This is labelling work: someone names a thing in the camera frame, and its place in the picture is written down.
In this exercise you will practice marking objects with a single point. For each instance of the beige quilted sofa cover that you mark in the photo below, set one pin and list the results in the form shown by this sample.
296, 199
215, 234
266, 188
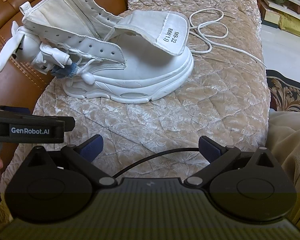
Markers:
190, 105

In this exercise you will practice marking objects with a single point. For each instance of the black and gold patterned rug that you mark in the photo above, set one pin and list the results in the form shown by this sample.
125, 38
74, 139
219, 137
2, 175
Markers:
290, 92

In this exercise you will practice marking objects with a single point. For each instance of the white plush rabbit charm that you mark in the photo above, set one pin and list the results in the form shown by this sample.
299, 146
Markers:
27, 47

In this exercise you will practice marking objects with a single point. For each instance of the brown leather sofa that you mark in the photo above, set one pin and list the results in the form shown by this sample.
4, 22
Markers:
10, 5

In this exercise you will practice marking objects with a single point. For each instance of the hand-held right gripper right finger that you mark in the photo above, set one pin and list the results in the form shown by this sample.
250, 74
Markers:
208, 148

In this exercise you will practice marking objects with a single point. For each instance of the white shoelace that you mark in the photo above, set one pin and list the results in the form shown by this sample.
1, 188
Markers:
257, 61

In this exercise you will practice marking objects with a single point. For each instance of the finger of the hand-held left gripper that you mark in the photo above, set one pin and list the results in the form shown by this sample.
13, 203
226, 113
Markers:
15, 111
68, 123

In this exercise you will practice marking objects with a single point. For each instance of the white high-top shoe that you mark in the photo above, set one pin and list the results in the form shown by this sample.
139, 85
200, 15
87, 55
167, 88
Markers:
140, 62

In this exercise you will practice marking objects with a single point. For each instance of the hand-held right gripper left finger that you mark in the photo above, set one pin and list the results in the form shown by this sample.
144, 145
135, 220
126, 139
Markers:
93, 147

